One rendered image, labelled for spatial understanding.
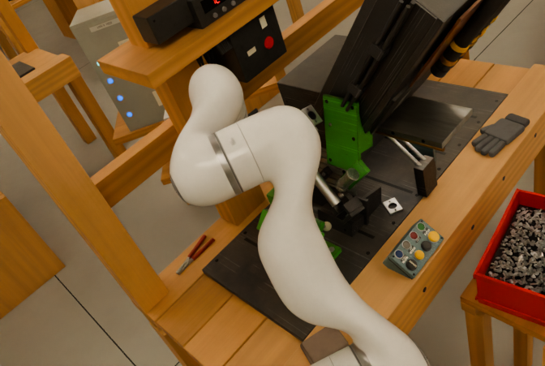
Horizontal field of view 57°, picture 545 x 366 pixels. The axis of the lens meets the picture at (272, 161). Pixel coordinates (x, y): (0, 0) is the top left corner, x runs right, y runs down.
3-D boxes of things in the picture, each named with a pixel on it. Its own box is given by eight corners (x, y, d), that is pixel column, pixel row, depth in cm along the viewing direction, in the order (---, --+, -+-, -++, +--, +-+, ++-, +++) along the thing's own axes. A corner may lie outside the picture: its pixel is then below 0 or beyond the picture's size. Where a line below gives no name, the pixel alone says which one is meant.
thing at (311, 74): (396, 126, 177) (380, 39, 157) (345, 180, 164) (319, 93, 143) (354, 115, 189) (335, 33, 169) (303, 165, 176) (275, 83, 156)
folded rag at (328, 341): (315, 373, 117) (312, 367, 115) (300, 346, 123) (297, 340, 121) (352, 350, 118) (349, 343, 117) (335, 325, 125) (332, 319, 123)
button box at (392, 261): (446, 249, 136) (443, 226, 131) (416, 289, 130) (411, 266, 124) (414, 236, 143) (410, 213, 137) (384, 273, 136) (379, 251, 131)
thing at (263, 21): (289, 51, 144) (273, 2, 135) (247, 83, 137) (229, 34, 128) (259, 46, 153) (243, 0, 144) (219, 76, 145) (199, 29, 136)
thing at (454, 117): (473, 117, 138) (472, 108, 136) (442, 152, 131) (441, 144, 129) (358, 92, 164) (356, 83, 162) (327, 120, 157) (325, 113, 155)
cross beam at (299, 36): (376, -7, 197) (372, -29, 192) (108, 211, 140) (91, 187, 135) (366, -7, 200) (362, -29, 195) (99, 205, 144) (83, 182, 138)
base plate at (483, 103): (508, 98, 174) (508, 93, 172) (305, 344, 125) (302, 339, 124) (402, 79, 202) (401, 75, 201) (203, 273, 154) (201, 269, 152)
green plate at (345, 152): (377, 163, 143) (375, 92, 133) (358, 175, 138) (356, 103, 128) (345, 152, 151) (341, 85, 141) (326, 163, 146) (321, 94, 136)
